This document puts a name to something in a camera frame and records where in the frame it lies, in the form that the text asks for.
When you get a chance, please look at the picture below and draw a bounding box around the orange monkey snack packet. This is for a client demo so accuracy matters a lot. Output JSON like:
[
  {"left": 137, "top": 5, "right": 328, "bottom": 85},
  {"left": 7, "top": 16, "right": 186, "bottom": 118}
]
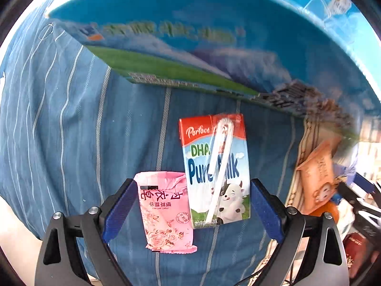
[{"left": 296, "top": 140, "right": 338, "bottom": 215}]

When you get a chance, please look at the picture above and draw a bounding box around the Perfect pure milk carton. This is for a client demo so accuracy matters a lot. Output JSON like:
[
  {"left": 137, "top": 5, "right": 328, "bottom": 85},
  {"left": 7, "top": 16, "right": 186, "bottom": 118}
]
[{"left": 179, "top": 114, "right": 251, "bottom": 229}]

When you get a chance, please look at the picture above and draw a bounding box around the pink soap packet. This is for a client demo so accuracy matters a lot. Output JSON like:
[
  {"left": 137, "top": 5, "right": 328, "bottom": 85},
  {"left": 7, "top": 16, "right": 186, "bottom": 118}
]
[{"left": 134, "top": 171, "right": 198, "bottom": 254}]

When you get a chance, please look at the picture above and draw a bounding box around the blue striped bed sheet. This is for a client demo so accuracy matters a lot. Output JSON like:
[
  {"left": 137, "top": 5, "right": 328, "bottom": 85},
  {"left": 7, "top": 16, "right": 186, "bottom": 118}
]
[{"left": 0, "top": 0, "right": 302, "bottom": 286}]

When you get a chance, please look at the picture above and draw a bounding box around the blue cardboard box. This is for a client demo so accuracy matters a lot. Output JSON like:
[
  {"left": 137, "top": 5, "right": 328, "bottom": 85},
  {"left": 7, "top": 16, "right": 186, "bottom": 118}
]
[{"left": 46, "top": 0, "right": 380, "bottom": 141}]

